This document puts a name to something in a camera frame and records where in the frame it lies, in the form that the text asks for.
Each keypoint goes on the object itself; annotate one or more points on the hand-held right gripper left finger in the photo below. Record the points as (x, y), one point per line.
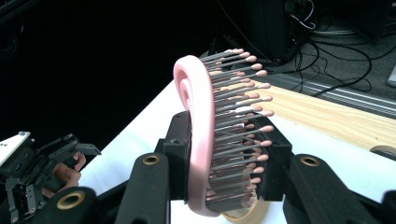
(177, 155)

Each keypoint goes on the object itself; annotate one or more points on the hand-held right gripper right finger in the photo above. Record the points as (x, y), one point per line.
(277, 158)

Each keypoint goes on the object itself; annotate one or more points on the pink hairbrush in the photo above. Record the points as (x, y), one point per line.
(200, 130)

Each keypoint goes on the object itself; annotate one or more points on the wooden table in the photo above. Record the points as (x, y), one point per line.
(327, 119)

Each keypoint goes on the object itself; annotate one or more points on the round dark table grommet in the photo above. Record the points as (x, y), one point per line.
(384, 151)

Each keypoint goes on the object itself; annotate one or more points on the black equipment case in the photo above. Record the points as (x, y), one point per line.
(267, 28)

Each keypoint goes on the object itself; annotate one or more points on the metal floor rail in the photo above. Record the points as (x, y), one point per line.
(342, 96)

